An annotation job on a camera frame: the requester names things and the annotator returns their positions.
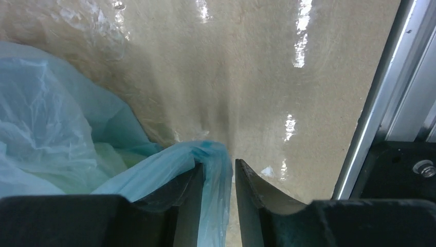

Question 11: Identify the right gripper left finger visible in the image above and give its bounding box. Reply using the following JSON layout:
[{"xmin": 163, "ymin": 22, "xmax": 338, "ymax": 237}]
[{"xmin": 1, "ymin": 163, "xmax": 204, "ymax": 246}]

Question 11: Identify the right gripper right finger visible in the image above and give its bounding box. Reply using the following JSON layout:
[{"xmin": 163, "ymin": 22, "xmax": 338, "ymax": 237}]
[{"xmin": 235, "ymin": 159, "xmax": 435, "ymax": 246}]

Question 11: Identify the aluminium frame rail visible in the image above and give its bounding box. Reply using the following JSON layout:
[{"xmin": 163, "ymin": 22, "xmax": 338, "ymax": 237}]
[{"xmin": 333, "ymin": 1, "xmax": 435, "ymax": 200}]

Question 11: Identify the light blue plastic bag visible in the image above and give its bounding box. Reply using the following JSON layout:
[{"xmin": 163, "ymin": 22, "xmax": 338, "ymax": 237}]
[{"xmin": 1, "ymin": 42, "xmax": 233, "ymax": 246}]

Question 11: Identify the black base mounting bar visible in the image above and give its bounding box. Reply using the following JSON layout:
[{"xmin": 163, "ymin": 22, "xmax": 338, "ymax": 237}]
[{"xmin": 350, "ymin": 141, "xmax": 435, "ymax": 202}]

